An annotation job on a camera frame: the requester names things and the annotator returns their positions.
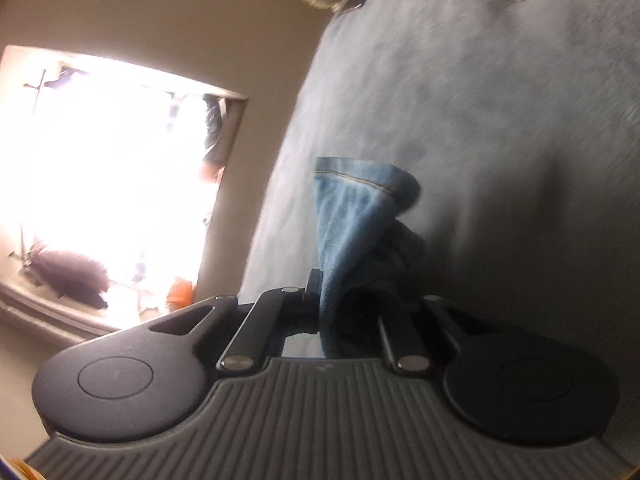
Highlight dark hanging clothing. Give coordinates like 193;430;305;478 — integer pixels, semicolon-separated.
30;242;109;309

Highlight box with dark shoes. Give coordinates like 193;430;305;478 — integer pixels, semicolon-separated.
202;94;248;165

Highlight blue jeans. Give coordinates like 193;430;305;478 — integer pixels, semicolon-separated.
314;156;431;361

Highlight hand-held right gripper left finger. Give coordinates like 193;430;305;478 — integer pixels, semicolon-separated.
150;268;324;374

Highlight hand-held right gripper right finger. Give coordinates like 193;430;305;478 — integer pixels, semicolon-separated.
377;295;506;377

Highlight grey bed blanket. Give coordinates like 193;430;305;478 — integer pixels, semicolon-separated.
240;0;640;361

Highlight orange bag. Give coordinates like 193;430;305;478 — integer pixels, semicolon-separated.
167;280;194;309

